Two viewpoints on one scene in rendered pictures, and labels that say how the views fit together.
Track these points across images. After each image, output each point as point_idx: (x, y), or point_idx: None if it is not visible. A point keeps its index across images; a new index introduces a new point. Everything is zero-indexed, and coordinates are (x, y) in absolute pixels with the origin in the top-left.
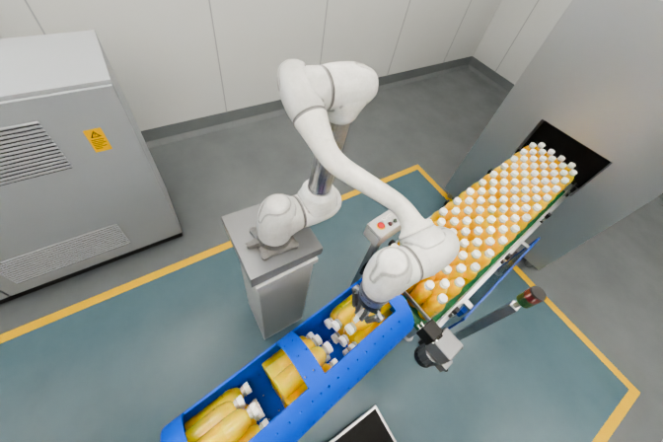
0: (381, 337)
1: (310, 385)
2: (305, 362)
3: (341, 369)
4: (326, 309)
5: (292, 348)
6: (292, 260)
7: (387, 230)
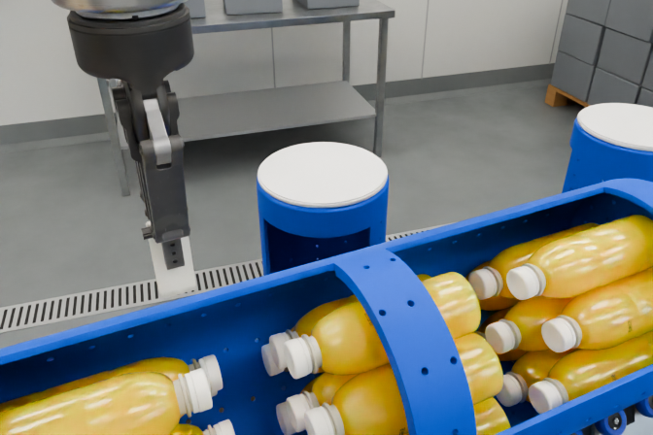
0: (112, 317)
1: (380, 250)
2: (390, 282)
3: (280, 272)
4: None
5: (427, 333)
6: None
7: None
